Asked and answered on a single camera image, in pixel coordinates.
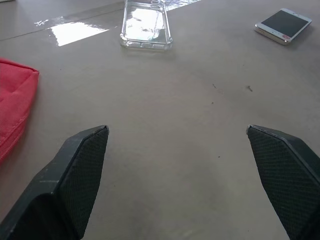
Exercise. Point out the red fabric zipper pouch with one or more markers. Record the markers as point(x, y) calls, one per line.
point(13, 100)

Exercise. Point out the clear transparent phone case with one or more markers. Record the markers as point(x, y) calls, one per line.
point(146, 25)

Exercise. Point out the white smartphone with black screen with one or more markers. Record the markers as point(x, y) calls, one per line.
point(283, 25)

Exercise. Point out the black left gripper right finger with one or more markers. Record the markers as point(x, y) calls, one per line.
point(287, 175)

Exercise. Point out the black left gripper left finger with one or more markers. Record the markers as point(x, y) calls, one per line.
point(62, 185)

